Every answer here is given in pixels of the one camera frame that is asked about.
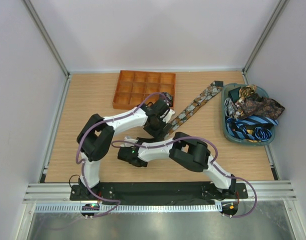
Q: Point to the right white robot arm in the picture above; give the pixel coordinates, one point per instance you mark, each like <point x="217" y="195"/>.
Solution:
<point x="190" y="152"/>

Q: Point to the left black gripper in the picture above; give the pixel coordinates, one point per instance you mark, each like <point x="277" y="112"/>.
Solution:
<point x="158" y="134"/>

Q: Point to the blue striped tie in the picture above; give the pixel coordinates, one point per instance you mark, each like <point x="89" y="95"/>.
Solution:
<point x="253" y="128"/>

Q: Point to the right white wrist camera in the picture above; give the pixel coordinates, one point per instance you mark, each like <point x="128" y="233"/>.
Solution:
<point x="129" y="141"/>

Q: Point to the rolled dark floral tie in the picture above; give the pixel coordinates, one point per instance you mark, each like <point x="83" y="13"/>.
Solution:
<point x="167" y="98"/>

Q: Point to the dark green tie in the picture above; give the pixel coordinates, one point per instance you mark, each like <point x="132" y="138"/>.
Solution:
<point x="234" y="94"/>

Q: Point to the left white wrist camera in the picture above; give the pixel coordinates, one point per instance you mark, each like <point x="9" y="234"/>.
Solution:
<point x="168" y="115"/>

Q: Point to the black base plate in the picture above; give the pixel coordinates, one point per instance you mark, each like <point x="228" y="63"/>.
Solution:
<point x="167" y="193"/>

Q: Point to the gold patterned tie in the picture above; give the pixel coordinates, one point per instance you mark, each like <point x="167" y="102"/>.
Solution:
<point x="245" y="92"/>

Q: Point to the teal plastic basket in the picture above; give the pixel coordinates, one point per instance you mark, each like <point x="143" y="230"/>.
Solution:
<point x="224" y="95"/>

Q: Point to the orange compartment tray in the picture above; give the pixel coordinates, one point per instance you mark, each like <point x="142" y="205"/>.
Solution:
<point x="133" y="87"/>

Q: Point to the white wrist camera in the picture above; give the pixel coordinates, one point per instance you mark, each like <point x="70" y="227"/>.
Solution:
<point x="129" y="141"/>
<point x="168" y="115"/>

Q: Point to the aluminium frame rail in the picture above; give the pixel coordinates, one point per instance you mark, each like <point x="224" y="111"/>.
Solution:
<point x="276" y="190"/>

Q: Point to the dark brown paisley tie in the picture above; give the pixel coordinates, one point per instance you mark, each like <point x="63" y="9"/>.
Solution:
<point x="263" y="107"/>

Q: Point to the grey patterned tie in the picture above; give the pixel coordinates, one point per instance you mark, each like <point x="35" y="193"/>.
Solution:
<point x="231" y="110"/>

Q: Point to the white slotted cable duct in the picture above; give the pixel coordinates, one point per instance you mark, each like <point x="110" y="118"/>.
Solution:
<point x="97" y="209"/>

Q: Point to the brown floral tie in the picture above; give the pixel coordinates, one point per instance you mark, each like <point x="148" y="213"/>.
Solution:
<point x="205" y="96"/>

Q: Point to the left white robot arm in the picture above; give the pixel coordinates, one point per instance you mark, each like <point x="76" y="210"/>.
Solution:
<point x="95" y="138"/>

